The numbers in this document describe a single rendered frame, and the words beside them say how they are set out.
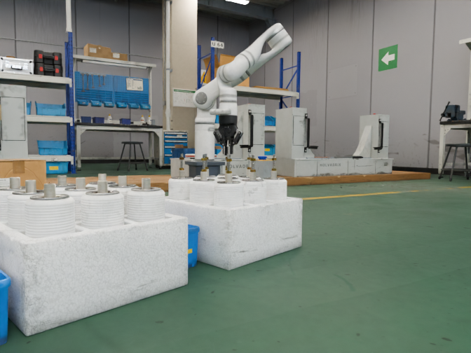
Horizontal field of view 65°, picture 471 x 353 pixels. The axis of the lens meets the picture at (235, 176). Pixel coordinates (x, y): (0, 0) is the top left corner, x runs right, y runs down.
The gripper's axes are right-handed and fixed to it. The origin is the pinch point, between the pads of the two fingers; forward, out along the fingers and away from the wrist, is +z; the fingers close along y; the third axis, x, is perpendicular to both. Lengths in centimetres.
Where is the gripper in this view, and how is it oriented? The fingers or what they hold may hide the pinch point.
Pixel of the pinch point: (228, 150)
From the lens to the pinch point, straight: 151.9
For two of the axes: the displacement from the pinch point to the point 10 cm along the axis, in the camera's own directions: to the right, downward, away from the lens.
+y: -8.8, -0.4, 4.8
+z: -0.1, 10.0, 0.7
